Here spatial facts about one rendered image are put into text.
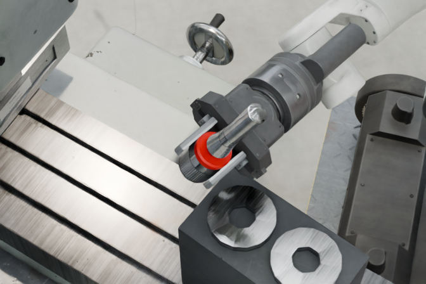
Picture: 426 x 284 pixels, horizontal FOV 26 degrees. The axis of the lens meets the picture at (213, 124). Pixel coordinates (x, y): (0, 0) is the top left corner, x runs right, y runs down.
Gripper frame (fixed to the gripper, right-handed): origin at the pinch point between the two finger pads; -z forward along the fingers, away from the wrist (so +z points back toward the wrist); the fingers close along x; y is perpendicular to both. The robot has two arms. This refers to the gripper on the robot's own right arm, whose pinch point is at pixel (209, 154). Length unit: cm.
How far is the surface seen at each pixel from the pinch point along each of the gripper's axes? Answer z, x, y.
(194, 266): -3.7, 10.3, 16.3
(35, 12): -7.7, -25.6, -3.7
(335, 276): 2.2, 21.6, -0.4
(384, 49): 135, 10, 110
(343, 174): 66, 23, 72
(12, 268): -14.4, -6.2, 44.2
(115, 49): 34, -28, 59
